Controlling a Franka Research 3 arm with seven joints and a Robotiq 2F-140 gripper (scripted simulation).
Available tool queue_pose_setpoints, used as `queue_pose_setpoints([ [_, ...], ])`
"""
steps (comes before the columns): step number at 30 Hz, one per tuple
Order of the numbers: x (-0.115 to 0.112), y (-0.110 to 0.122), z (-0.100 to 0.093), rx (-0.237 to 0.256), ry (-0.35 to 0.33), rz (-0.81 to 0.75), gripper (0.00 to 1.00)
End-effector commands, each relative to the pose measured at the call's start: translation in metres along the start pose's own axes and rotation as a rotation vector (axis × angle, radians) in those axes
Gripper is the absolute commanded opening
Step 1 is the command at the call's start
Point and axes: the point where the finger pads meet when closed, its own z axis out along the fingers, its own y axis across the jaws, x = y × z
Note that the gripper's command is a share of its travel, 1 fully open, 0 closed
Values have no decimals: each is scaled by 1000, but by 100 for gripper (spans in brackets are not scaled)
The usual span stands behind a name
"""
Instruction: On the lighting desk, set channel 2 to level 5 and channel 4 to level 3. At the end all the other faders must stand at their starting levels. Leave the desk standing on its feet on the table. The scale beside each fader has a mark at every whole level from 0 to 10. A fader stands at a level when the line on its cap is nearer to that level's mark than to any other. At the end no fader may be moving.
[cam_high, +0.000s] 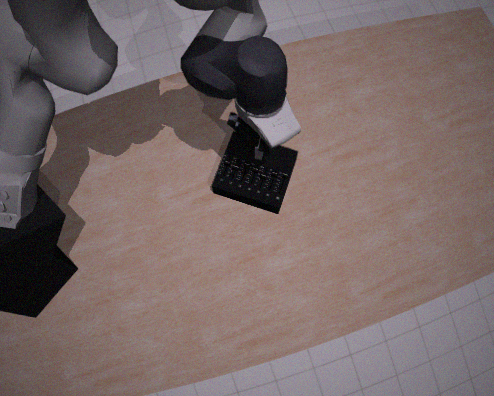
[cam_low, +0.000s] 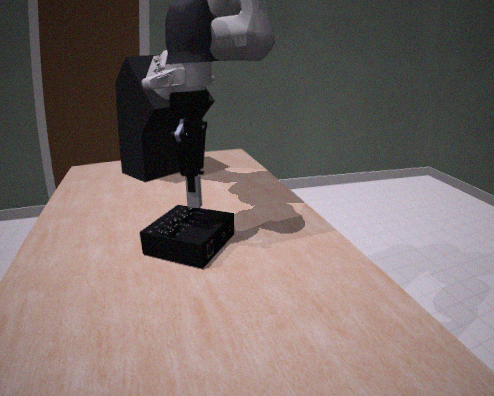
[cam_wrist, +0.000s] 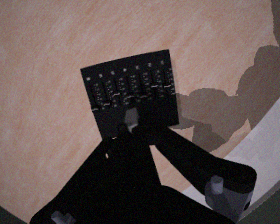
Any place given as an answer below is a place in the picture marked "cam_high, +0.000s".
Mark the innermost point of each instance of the black lighting desk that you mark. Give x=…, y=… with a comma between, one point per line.
x=246, y=182

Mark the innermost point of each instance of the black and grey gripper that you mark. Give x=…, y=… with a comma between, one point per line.
x=256, y=141

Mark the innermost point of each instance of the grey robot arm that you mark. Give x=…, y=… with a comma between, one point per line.
x=76, y=54

